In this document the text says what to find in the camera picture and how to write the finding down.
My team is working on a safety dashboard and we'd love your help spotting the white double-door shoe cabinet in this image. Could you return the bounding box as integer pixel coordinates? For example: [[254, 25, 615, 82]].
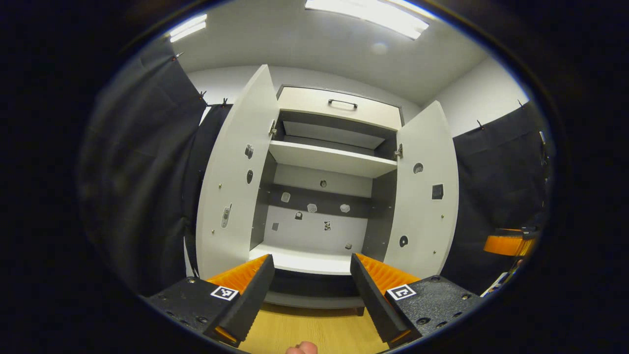
[[248, 85, 406, 316]]

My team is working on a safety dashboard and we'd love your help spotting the black backdrop cloth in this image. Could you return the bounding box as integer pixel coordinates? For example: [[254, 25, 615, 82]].
[[184, 103, 234, 276], [440, 101, 556, 295], [79, 39, 207, 295]]

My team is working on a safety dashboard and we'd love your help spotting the white cabinet drawer front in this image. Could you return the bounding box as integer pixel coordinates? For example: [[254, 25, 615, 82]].
[[277, 87, 403, 131]]

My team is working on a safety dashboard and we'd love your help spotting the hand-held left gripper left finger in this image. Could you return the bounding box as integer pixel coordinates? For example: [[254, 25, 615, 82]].
[[147, 254, 276, 348]]

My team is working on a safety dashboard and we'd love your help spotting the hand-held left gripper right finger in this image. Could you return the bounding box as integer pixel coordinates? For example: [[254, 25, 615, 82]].
[[349, 254, 485, 350]]

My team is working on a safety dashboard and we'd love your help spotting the long ceiling light panel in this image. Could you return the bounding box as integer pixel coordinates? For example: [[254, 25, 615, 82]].
[[169, 14, 208, 43], [305, 0, 430, 40]]

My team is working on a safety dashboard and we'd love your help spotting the white cabinet shelf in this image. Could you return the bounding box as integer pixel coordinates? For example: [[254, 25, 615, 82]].
[[269, 140, 398, 178]]

